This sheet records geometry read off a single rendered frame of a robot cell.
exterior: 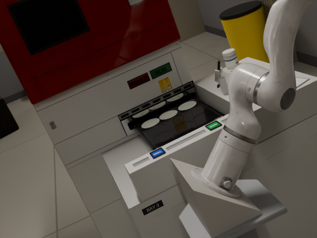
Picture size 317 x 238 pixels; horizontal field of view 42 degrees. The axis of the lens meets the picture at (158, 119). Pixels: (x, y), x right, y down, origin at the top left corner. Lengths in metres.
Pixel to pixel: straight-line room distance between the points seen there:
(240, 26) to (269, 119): 2.81
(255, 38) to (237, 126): 3.27
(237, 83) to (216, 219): 0.44
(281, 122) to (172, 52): 0.72
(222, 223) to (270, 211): 0.16
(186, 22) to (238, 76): 5.98
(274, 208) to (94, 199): 1.20
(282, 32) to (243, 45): 3.28
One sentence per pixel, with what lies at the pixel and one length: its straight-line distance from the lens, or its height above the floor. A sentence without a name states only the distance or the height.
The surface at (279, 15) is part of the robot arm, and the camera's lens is 1.34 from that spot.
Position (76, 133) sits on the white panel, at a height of 0.98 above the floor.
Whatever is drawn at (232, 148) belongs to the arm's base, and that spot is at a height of 1.04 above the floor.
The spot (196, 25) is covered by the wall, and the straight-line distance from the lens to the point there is 7.42.
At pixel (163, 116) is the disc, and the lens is 2.16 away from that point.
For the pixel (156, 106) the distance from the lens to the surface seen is 2.24.
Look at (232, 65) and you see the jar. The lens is 2.28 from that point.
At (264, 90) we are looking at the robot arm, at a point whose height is 1.19.
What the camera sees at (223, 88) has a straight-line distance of 1.98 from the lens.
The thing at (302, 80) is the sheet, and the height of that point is 0.97.
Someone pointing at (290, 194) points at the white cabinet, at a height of 0.50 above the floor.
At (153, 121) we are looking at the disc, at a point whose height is 0.90.
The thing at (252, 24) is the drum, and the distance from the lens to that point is 4.56.
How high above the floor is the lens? 1.71
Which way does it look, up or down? 22 degrees down
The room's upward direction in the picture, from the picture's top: 22 degrees counter-clockwise
